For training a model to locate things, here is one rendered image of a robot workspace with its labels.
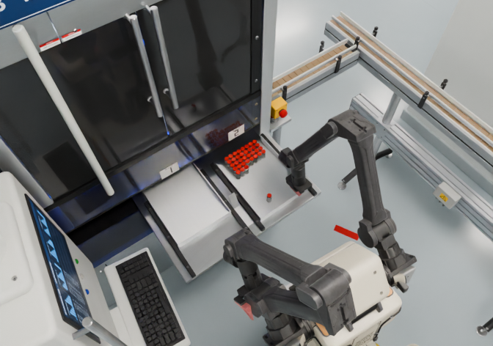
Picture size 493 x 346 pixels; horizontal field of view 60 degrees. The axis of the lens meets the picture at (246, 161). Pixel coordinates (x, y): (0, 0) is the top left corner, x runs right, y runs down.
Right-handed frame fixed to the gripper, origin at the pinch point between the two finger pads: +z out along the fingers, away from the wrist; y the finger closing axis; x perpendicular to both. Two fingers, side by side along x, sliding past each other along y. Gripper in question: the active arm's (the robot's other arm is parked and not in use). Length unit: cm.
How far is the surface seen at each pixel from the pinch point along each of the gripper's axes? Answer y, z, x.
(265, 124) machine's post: 35.1, -10.1, -9.5
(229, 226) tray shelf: 7.1, 1.6, 32.6
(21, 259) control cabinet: -12, -67, 91
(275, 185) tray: 11.4, 1.0, 4.4
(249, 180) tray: 19.8, -0.7, 12.3
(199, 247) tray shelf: 6.8, 1.4, 47.7
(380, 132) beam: 27, 40, -83
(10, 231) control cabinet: -3, -69, 91
